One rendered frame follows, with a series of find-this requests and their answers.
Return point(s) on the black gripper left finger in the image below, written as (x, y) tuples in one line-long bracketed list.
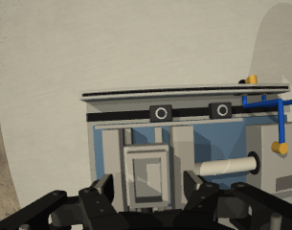
[(92, 202)]

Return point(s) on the beige rectangular block with pocket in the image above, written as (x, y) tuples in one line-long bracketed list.
[(147, 175)]

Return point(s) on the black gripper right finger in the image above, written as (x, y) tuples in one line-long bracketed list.
[(268, 211)]

